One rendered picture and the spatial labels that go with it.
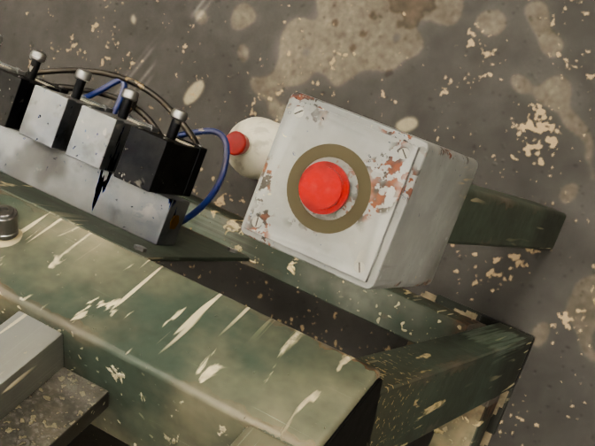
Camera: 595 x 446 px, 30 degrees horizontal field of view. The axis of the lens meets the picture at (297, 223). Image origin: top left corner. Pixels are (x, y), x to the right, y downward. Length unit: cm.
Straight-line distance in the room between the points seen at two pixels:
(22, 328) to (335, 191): 32
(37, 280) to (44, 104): 23
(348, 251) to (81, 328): 26
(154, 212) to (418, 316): 59
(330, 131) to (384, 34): 100
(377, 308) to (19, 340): 75
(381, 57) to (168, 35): 40
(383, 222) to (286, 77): 108
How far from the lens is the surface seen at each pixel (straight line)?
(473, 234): 120
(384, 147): 83
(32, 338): 98
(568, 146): 174
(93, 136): 114
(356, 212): 83
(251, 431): 89
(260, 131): 172
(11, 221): 105
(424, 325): 160
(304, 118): 85
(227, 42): 194
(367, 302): 162
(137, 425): 99
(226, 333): 97
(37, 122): 118
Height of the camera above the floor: 172
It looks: 68 degrees down
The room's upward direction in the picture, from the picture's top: 85 degrees counter-clockwise
